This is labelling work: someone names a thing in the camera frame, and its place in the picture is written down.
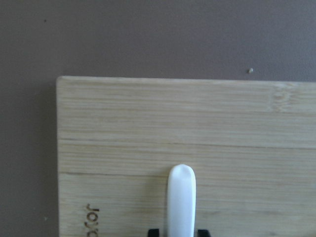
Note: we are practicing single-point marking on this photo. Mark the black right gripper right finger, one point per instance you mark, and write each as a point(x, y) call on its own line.
point(203, 233)

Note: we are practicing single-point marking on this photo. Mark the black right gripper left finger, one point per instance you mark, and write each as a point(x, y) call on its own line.
point(153, 233)

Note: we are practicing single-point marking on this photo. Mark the white ceramic spoon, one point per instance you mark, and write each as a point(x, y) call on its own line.
point(181, 201)

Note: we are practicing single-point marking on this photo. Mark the bamboo cutting board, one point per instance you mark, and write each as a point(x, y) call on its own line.
point(251, 144)

